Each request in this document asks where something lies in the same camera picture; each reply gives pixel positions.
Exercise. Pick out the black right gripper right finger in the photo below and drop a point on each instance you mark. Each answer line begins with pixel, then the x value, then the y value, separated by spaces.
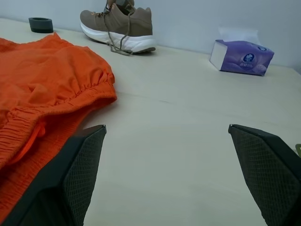
pixel 270 174

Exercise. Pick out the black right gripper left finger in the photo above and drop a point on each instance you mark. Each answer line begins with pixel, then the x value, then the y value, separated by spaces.
pixel 70 179

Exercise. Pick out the orange garment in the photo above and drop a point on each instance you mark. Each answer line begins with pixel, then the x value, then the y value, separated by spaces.
pixel 47 70

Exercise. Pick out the purple tissue pack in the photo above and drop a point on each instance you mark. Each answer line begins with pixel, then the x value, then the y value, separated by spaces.
pixel 244 58

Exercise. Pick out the brown sneaker with white sole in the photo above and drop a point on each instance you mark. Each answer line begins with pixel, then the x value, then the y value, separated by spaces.
pixel 131 26

